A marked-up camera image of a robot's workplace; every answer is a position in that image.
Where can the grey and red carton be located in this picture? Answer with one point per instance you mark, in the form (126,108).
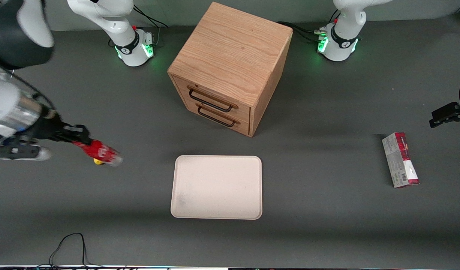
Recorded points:
(400,161)

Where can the small yellow plastic object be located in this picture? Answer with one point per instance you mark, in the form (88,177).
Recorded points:
(98,162)

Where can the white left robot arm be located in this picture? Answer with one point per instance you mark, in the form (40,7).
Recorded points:
(340,37)

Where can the wooden drawer front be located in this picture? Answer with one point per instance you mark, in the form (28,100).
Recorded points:
(241,125)
(244,108)

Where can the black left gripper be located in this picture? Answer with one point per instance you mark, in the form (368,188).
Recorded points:
(448,113)

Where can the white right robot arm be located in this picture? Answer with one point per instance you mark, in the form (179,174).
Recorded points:
(12,108)

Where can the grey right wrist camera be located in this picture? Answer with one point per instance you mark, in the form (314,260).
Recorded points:
(20,153)

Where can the white rectangular tray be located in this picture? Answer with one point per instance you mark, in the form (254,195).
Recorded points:
(216,187)

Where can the wooden drawer cabinet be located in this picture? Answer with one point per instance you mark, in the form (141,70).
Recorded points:
(233,52)

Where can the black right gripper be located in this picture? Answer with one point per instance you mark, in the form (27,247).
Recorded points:
(47,128)

